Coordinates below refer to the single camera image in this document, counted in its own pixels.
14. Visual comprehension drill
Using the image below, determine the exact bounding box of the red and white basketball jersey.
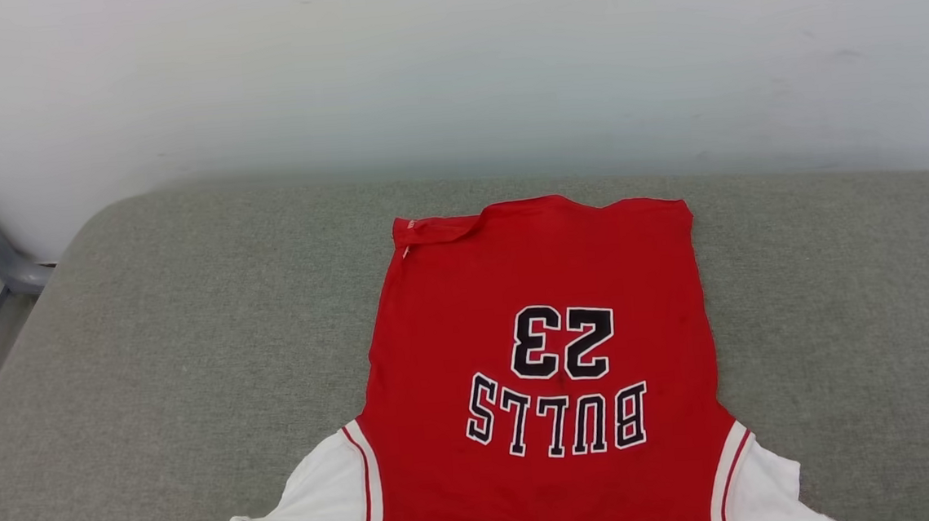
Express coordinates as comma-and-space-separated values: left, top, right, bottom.
201, 175, 853, 521

